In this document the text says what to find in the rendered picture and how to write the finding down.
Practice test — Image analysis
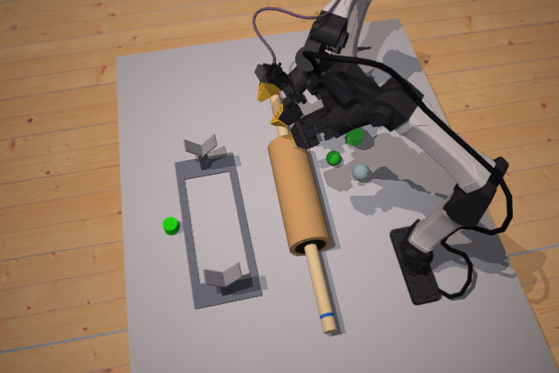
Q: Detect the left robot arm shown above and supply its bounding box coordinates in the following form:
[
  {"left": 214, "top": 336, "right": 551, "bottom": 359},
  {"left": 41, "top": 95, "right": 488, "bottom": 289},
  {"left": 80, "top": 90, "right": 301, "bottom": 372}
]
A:
[{"left": 306, "top": 61, "right": 499, "bottom": 305}]

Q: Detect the small green ball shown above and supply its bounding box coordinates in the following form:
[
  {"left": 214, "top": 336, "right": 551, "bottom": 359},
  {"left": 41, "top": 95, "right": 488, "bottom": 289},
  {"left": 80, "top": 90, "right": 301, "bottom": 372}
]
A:
[{"left": 326, "top": 151, "right": 341, "bottom": 165}]

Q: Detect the grey rectangular frame with v-shaped cradles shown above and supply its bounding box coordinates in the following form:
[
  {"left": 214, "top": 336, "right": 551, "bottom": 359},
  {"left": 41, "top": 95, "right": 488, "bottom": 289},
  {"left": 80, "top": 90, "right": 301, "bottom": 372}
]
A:
[{"left": 175, "top": 135, "right": 262, "bottom": 309}]

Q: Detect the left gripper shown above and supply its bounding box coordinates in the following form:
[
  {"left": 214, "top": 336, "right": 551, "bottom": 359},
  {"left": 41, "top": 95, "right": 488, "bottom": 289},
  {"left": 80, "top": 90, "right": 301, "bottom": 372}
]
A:
[{"left": 289, "top": 103, "right": 356, "bottom": 149}]

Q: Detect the wooden rolling pin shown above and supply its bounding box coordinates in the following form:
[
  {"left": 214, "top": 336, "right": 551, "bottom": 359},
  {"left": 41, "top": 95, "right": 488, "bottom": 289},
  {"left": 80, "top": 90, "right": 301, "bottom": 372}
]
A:
[{"left": 267, "top": 126, "right": 337, "bottom": 334}]

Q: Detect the green cylinder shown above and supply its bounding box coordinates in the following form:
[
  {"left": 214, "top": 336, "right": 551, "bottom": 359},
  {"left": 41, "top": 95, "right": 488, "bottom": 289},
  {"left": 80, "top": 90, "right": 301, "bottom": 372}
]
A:
[
  {"left": 162, "top": 217, "right": 179, "bottom": 236},
  {"left": 345, "top": 128, "right": 363, "bottom": 146}
]

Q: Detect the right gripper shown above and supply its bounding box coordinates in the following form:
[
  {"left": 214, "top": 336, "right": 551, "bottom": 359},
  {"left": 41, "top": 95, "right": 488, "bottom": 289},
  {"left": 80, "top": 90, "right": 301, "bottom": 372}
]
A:
[{"left": 258, "top": 66, "right": 311, "bottom": 127}]

